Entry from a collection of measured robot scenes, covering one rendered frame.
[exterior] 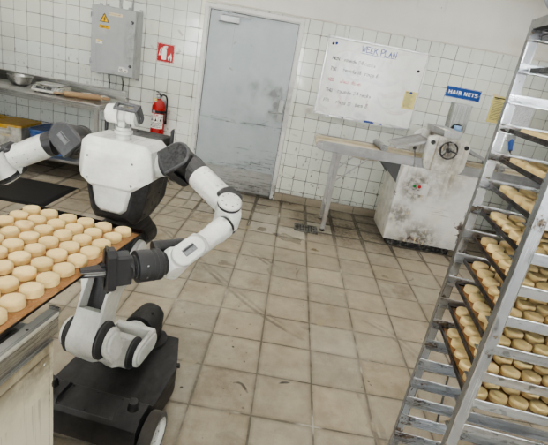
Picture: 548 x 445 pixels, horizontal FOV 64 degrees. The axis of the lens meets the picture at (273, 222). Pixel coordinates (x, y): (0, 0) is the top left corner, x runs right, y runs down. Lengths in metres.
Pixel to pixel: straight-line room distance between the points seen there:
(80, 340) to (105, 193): 0.53
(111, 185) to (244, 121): 3.86
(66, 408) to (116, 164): 0.99
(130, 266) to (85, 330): 0.58
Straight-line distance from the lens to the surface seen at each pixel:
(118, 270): 1.20
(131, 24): 5.39
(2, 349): 1.14
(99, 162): 1.61
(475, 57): 5.59
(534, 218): 1.18
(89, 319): 1.73
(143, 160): 1.55
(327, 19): 5.28
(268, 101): 5.30
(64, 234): 1.37
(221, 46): 5.36
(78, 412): 2.00
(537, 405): 1.54
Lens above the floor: 1.56
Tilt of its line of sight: 20 degrees down
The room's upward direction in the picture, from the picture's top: 10 degrees clockwise
